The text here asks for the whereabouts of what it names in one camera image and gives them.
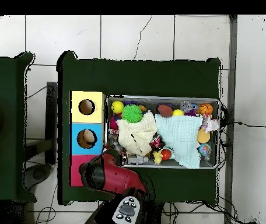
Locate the globe print foam ball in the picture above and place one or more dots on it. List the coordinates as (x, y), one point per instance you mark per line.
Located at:
(204, 149)

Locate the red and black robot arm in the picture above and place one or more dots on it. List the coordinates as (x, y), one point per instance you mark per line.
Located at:
(119, 177)

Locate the mint green waffle cloth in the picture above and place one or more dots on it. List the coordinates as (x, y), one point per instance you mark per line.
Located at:
(179, 137)

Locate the brown toy football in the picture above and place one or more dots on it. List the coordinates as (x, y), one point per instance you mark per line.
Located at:
(165, 110)

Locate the green spiky rubber ball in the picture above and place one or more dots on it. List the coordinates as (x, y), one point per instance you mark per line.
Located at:
(132, 113)

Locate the orange toy basketball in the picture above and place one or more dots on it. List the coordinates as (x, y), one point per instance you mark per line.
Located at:
(205, 109)

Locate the yellow smiley foam ball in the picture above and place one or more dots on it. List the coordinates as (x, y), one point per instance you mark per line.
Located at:
(117, 106)

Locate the dark green table cloth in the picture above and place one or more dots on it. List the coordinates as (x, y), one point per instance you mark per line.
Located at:
(4, 81)
(135, 77)

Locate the grey plastic toy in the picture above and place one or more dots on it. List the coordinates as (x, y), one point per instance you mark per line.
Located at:
(136, 160)

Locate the grey metal rail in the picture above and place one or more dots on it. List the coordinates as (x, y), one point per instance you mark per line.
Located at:
(231, 93)

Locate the cream waffle cloth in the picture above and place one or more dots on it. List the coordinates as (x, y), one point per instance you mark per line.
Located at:
(135, 131)

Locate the black upright panel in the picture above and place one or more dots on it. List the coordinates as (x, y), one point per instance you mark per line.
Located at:
(51, 121)

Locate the peach foam ball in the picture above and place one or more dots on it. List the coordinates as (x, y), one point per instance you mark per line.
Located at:
(203, 136)

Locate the wooden box with three holes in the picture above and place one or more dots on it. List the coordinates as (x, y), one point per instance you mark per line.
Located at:
(88, 119)

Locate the black and red can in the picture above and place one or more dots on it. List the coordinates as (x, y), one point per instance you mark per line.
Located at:
(157, 142)

